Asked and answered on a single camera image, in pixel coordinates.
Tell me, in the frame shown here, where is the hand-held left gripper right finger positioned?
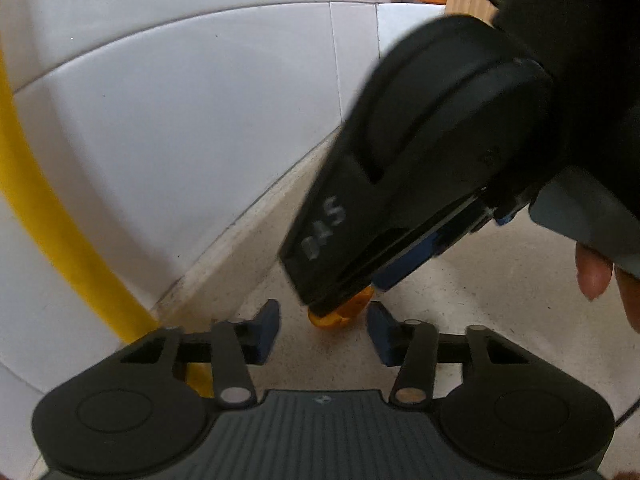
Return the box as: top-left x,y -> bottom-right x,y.
367,302 -> 531,407

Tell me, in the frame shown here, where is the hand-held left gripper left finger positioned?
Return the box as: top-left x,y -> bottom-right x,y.
120,299 -> 281,409

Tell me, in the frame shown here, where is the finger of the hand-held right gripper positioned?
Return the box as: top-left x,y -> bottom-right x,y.
372,210 -> 516,292
280,127 -> 488,317

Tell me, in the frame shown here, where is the orange carrot piece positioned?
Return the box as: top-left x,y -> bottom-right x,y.
307,285 -> 375,331

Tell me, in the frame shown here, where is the person's right hand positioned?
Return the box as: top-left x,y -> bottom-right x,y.
575,242 -> 640,333

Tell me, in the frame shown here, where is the yellow pipe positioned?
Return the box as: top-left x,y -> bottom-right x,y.
0,45 -> 211,396

